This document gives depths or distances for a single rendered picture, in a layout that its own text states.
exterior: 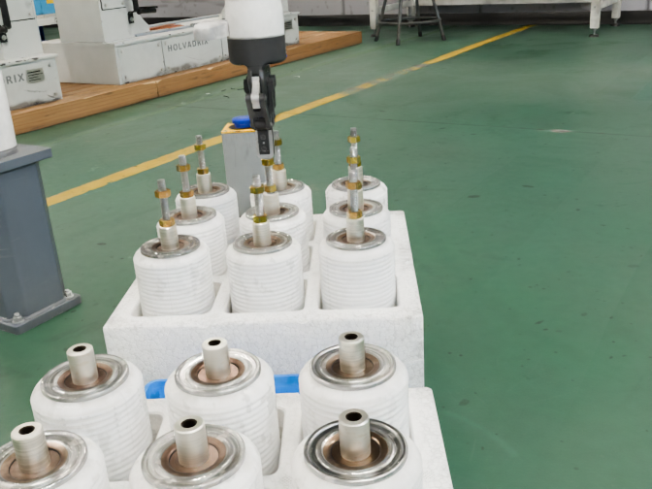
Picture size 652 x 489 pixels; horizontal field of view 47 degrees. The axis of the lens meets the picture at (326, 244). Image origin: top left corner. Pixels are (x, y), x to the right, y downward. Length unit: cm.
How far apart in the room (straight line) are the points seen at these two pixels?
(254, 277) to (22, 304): 60
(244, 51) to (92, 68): 277
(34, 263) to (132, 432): 76
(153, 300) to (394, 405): 41
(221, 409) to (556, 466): 47
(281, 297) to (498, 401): 34
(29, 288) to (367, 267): 71
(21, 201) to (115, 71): 227
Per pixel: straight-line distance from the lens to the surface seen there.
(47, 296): 144
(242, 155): 130
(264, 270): 91
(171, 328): 93
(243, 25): 97
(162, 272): 93
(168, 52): 383
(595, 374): 116
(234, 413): 64
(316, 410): 64
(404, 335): 91
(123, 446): 69
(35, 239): 141
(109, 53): 362
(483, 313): 130
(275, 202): 104
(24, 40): 336
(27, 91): 328
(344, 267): 90
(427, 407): 73
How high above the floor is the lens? 59
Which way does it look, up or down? 21 degrees down
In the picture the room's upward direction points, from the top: 4 degrees counter-clockwise
